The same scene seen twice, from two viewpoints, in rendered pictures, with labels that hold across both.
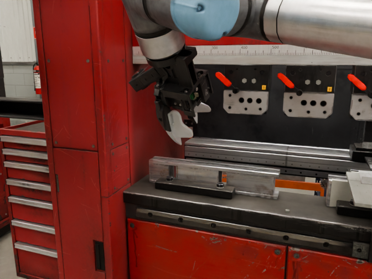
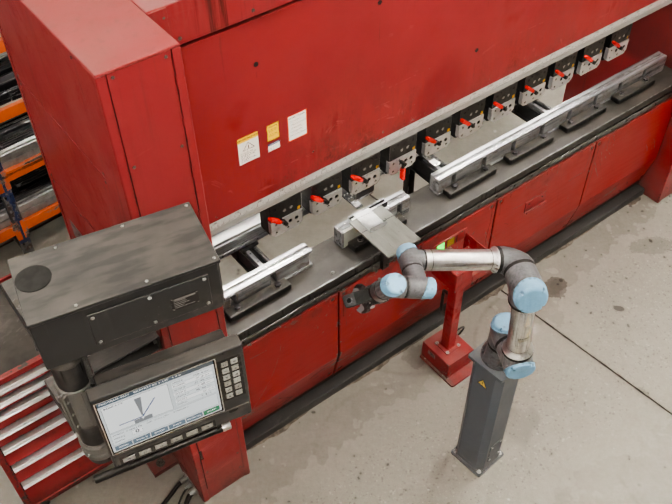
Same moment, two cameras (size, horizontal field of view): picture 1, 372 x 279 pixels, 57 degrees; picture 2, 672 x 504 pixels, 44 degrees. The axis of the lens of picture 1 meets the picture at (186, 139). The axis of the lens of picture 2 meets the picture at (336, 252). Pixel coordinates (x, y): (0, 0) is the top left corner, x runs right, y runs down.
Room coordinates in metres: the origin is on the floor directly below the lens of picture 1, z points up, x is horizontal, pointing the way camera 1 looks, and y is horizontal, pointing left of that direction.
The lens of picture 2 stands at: (-0.28, 1.66, 3.50)
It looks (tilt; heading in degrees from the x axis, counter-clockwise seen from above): 46 degrees down; 303
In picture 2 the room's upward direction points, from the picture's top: 1 degrees counter-clockwise
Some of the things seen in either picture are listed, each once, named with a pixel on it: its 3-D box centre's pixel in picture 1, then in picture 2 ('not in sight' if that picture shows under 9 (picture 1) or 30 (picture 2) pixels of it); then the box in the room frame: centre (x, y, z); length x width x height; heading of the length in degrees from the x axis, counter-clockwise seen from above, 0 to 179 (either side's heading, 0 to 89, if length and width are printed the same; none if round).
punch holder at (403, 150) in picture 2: not in sight; (396, 150); (0.98, -0.78, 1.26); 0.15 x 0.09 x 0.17; 70
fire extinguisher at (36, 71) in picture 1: (38, 77); not in sight; (5.93, 2.53, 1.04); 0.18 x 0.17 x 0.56; 74
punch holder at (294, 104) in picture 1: (309, 90); (321, 189); (1.12, -0.40, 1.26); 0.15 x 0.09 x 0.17; 70
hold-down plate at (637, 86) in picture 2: not in sight; (633, 89); (0.37, -2.29, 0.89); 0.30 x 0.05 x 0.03; 70
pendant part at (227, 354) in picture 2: not in sight; (171, 393); (0.90, 0.75, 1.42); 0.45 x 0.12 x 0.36; 59
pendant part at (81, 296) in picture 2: not in sight; (140, 357); (1.00, 0.75, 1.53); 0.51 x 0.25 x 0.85; 59
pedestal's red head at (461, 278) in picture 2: not in sight; (460, 260); (0.63, -0.80, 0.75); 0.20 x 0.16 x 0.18; 70
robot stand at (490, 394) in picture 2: not in sight; (487, 408); (0.25, -0.38, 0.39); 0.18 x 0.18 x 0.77; 74
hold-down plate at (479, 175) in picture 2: not in sight; (469, 181); (0.78, -1.16, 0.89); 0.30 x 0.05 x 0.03; 70
